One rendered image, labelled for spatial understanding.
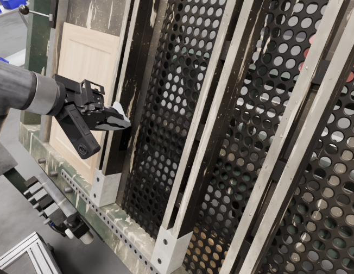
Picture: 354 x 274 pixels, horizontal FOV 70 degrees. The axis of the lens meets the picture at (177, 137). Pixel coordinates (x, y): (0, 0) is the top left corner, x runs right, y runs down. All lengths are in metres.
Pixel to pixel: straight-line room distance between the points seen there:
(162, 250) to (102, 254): 1.24
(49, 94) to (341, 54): 0.50
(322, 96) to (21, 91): 0.50
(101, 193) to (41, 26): 0.93
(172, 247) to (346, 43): 0.57
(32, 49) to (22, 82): 1.01
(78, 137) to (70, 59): 0.68
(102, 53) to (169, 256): 0.71
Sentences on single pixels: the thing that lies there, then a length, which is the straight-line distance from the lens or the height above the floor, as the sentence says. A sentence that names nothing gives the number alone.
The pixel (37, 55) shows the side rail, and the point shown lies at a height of 1.20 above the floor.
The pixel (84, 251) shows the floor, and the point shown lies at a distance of 2.02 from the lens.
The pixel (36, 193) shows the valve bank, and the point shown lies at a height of 0.77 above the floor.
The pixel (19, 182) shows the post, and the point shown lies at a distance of 1.73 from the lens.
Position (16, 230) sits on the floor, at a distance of 2.44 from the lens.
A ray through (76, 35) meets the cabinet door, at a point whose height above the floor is 1.33.
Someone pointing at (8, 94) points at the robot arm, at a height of 1.46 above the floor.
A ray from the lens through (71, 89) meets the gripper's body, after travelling 0.59.
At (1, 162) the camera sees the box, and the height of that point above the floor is 0.82.
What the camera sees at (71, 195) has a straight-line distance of 1.16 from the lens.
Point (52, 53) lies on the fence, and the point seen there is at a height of 1.25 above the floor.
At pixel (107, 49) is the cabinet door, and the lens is 0.96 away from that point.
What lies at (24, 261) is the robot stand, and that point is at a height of 0.21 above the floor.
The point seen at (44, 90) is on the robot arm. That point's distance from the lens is 0.53.
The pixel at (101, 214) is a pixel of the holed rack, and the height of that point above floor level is 0.89.
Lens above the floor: 1.64
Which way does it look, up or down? 42 degrees down
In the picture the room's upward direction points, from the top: 12 degrees counter-clockwise
